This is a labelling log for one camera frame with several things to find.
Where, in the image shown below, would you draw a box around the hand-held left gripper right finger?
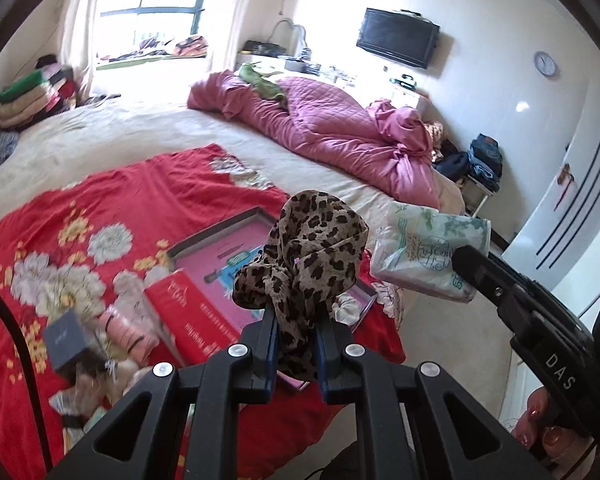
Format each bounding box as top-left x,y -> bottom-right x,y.
314,319 -> 553,480

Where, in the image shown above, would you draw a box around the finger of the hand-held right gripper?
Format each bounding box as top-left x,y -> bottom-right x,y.
451,244 -> 537,332

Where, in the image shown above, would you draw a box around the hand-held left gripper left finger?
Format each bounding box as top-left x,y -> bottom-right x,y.
45,304 -> 281,480

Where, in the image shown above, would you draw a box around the green print tissue packet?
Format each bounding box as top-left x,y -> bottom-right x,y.
369,201 -> 492,304

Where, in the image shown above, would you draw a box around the leopard print scrunchie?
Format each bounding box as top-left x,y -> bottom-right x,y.
232,190 -> 371,383

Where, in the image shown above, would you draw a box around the person's right hand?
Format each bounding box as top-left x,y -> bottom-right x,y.
510,386 -> 596,462

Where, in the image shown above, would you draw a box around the white chair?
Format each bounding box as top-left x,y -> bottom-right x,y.
459,175 -> 497,219

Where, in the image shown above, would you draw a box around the red and white carton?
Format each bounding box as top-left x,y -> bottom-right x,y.
145,268 -> 252,368

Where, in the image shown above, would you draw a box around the white striped door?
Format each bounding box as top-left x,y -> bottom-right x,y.
506,79 -> 600,307

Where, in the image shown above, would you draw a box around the pile of jeans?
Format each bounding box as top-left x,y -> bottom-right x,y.
467,133 -> 504,194

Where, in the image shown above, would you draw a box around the pink book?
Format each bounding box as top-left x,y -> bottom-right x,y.
176,220 -> 372,387

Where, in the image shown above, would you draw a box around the dark clothes heap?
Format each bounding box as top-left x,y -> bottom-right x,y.
431,139 -> 472,182

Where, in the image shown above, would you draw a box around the cream plush toy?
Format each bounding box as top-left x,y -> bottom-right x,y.
107,357 -> 153,397

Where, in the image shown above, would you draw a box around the pink towel in plastic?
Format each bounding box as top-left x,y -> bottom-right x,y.
98,305 -> 161,364

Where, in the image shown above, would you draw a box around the small dark box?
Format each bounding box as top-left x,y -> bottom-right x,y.
44,308 -> 106,382

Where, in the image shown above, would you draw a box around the pink quilt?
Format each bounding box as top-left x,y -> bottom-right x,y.
187,70 -> 447,211

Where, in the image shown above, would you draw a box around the red floral blanket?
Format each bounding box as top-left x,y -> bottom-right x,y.
0,142 -> 407,480

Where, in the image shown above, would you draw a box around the beige bed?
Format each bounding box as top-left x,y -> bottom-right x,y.
0,92 -> 467,480

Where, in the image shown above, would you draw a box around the cluttered desk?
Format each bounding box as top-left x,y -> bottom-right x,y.
237,39 -> 428,111

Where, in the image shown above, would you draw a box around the green cloth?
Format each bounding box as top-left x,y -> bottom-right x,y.
237,62 -> 289,109

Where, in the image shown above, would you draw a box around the clothes on windowsill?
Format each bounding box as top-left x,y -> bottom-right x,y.
97,35 -> 210,64

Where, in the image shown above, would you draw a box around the stack of folded clothes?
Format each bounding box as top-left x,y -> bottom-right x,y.
0,54 -> 79,132

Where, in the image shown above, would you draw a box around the white curtain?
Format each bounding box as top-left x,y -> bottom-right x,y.
59,0 -> 115,103

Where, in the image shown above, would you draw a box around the round wall clock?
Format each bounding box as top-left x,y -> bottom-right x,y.
533,51 -> 558,78

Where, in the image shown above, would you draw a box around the black cable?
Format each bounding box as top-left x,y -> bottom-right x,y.
0,274 -> 57,480

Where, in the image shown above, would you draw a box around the wall television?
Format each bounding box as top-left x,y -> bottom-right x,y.
356,7 -> 441,70

